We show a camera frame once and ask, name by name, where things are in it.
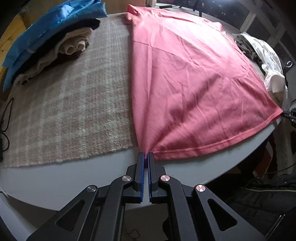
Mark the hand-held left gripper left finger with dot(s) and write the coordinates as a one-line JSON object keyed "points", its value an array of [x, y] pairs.
{"points": [[143, 176]]}

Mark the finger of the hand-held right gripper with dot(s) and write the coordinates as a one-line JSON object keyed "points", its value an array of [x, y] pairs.
{"points": [[288, 113]]}

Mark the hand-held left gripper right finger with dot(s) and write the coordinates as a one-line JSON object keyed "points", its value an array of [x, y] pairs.
{"points": [[149, 176]]}

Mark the pink shirt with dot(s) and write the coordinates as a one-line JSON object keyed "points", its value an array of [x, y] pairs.
{"points": [[185, 81]]}

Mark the white garment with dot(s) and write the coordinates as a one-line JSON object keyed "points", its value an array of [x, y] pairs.
{"points": [[272, 60]]}

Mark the dark grey garment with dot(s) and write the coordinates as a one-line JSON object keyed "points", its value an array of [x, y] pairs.
{"points": [[249, 49]]}

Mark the black jacket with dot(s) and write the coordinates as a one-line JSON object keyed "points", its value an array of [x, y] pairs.
{"points": [[254, 208]]}

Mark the plaid blanket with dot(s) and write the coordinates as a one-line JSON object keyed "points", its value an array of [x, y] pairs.
{"points": [[69, 104]]}

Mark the beige folded garment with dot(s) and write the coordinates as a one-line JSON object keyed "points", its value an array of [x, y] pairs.
{"points": [[74, 41]]}

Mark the dark folded garment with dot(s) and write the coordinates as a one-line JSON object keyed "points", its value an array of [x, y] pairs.
{"points": [[78, 26]]}

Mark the blue garment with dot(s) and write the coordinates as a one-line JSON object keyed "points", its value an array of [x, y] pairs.
{"points": [[46, 25]]}

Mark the pine wooden board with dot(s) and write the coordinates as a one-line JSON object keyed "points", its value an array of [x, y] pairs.
{"points": [[10, 37]]}

